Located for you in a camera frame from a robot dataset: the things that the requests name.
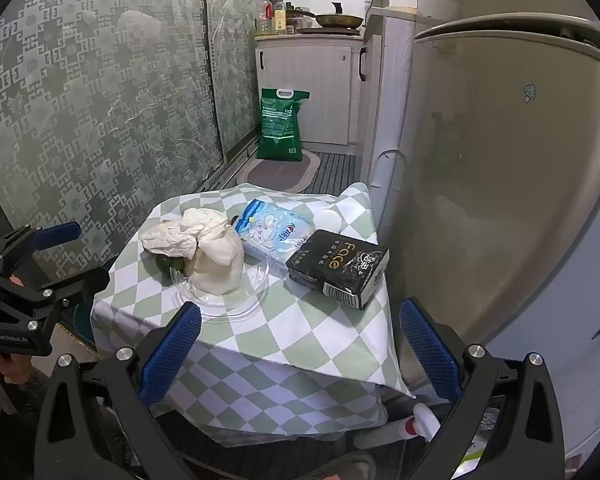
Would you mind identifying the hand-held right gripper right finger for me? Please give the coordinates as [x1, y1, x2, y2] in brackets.
[399, 297, 576, 480]

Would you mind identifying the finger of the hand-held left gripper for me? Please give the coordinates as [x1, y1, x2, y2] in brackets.
[0, 221, 82, 281]
[0, 266, 112, 322]

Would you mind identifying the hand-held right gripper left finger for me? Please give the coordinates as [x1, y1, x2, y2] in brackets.
[32, 302, 203, 480]

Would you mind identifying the white ridged lid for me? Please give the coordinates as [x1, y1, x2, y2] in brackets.
[314, 208, 343, 234]

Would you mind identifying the person's left hand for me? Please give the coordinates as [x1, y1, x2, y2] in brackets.
[0, 345, 33, 401]

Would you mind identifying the small green fruit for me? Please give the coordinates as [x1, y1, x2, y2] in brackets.
[154, 255, 186, 276]

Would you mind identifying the white plastic bag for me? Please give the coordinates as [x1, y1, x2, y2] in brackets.
[187, 225, 246, 296]

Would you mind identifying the crumpled white tissue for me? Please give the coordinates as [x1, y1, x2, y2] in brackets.
[141, 207, 231, 261]

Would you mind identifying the green white checkered tablecloth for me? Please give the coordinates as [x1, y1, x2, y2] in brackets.
[90, 181, 416, 448]

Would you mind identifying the black tissue pack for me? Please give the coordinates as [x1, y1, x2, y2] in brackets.
[285, 229, 390, 311]

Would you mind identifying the patterned glass sliding door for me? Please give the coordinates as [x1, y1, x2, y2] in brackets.
[0, 0, 226, 281]
[205, 0, 271, 161]

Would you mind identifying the blue white packet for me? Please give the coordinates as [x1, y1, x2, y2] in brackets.
[234, 198, 316, 266]

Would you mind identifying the beige refrigerator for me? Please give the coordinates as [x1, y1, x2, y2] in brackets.
[380, 0, 600, 461]

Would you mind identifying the grey striped floor mat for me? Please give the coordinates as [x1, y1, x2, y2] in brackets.
[307, 151, 357, 198]

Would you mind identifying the oval brown floor mat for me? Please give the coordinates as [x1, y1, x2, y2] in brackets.
[237, 147, 322, 193]

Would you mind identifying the green rice bag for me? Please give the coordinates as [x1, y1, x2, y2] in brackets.
[257, 87, 311, 162]

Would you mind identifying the white tall cabinet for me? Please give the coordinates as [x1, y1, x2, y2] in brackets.
[362, 6, 420, 186]

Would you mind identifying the white kitchen cabinet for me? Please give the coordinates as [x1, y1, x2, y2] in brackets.
[255, 34, 366, 147]

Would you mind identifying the red-capped oil bottle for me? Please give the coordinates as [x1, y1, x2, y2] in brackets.
[256, 0, 273, 36]

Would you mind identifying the black induction cooker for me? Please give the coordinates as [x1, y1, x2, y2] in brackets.
[297, 27, 363, 36]

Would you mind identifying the brass wok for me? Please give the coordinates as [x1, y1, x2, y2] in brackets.
[314, 2, 365, 30]

